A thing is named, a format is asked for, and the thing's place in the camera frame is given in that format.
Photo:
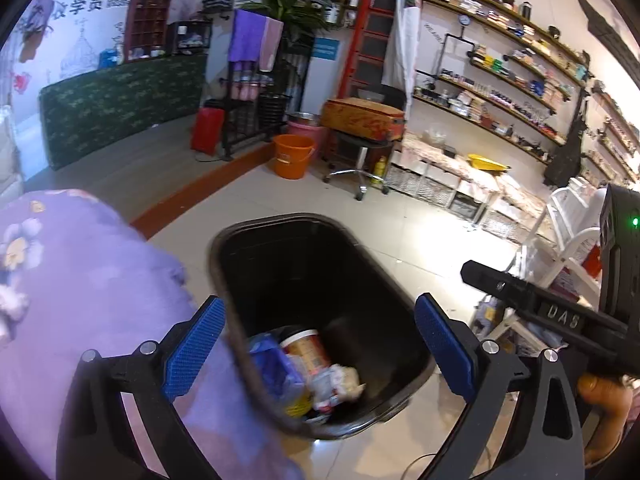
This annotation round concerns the purple floral blanket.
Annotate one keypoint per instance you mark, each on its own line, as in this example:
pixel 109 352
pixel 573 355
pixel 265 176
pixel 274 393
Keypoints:
pixel 100 285

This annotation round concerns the green floral mattress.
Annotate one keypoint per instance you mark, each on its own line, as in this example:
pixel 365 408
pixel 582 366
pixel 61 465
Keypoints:
pixel 125 105

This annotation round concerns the black metal rack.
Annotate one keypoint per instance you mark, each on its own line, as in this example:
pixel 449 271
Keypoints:
pixel 235 125

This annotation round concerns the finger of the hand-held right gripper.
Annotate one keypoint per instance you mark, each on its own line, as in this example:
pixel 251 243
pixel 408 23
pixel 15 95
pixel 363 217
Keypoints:
pixel 530 300

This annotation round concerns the white plastic bag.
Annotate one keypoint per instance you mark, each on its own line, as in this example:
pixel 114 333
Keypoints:
pixel 342 380

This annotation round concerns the purple towel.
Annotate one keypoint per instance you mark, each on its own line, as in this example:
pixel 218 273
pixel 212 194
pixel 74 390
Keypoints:
pixel 247 35

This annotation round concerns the black tower wall decoration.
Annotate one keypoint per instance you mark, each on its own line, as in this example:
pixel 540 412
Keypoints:
pixel 565 155

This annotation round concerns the dark brown waste bin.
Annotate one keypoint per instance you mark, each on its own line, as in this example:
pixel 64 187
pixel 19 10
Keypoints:
pixel 300 280

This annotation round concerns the yellow tray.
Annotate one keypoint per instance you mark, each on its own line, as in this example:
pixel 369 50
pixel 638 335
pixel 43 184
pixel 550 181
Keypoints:
pixel 487 161

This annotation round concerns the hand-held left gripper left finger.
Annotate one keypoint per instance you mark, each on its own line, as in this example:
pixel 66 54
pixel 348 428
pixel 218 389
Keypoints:
pixel 195 350

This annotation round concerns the white crib frame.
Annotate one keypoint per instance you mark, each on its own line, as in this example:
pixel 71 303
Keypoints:
pixel 565 210

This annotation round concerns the black pipe with gauge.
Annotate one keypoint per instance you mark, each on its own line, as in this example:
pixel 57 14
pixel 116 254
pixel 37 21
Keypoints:
pixel 465 20

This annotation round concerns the red ladder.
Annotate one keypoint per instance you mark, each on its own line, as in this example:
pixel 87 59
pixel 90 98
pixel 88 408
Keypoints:
pixel 350 50

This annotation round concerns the large wall poster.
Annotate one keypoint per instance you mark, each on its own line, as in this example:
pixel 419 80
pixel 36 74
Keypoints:
pixel 85 35

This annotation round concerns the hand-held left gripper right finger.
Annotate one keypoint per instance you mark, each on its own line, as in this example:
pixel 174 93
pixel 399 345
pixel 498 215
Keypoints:
pixel 445 345

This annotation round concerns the yellow bottle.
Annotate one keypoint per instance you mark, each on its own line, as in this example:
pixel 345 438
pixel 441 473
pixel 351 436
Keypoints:
pixel 380 167

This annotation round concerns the red bag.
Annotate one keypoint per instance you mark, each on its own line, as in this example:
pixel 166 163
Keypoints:
pixel 207 130

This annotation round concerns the blue wall sign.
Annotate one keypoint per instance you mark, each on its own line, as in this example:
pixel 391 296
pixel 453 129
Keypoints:
pixel 326 50

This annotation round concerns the blue tissue box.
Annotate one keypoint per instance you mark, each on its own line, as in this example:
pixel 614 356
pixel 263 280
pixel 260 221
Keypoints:
pixel 109 58

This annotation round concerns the orange bucket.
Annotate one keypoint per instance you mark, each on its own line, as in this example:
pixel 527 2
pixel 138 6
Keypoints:
pixel 292 160

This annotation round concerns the metal basin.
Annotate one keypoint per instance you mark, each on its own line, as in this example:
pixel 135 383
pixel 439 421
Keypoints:
pixel 303 117

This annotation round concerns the blue plastic packet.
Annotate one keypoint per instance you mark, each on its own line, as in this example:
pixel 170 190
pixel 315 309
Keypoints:
pixel 272 375

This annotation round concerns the pink towel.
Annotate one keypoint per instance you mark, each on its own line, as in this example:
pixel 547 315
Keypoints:
pixel 272 45

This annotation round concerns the black swivel stool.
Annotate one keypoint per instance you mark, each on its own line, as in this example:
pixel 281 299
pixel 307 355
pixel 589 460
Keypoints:
pixel 360 160

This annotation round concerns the low cabinet with baskets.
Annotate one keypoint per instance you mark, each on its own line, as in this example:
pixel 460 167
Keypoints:
pixel 430 190

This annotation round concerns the white hanging cloth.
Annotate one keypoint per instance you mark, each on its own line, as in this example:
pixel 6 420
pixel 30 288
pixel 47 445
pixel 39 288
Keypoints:
pixel 405 35

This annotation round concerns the red paper cup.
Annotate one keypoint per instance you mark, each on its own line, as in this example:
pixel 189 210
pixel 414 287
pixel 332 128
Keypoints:
pixel 307 355

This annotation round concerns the person's right hand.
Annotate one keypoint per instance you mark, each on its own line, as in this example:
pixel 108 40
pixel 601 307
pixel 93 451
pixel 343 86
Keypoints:
pixel 605 400

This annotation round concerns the black display box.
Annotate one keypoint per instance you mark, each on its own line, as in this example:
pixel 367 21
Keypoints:
pixel 190 37

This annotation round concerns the pink basin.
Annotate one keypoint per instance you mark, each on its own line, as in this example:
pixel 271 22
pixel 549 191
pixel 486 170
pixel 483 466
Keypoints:
pixel 315 135

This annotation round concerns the wall shelves with products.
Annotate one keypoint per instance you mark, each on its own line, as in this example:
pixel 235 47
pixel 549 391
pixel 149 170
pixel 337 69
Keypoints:
pixel 500 105

